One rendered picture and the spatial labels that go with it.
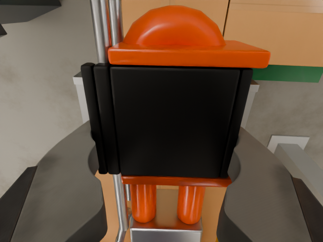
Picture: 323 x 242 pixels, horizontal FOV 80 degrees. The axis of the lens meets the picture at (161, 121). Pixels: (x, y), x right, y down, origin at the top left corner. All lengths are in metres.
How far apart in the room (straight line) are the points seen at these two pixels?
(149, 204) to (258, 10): 0.75
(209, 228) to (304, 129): 1.35
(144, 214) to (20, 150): 1.98
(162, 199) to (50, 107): 1.56
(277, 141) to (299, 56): 1.02
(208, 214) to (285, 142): 1.32
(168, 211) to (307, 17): 0.82
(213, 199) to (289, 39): 0.62
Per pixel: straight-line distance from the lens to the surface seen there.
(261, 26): 0.84
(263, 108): 1.63
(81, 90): 0.84
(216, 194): 0.59
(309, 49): 0.94
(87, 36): 1.41
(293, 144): 1.90
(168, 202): 0.20
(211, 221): 0.69
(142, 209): 0.17
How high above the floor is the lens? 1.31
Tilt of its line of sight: 60 degrees down
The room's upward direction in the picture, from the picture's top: 177 degrees counter-clockwise
